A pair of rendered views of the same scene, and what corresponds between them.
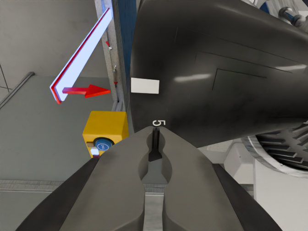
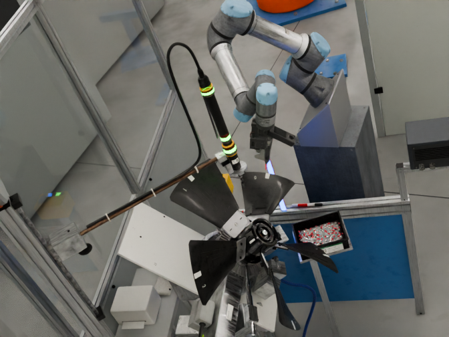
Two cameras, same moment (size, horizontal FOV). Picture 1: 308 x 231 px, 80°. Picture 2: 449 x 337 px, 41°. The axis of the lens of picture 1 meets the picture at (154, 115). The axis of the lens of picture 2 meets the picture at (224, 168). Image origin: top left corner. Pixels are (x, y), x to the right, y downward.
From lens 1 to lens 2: 232 cm
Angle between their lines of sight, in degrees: 47
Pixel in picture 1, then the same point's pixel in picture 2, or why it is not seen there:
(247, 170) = (141, 292)
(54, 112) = not seen: hidden behind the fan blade
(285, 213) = (177, 235)
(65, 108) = not seen: hidden behind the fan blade
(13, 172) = (166, 138)
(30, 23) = not seen: hidden behind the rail
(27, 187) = (158, 141)
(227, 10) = (284, 191)
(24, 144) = (178, 156)
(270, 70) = (269, 198)
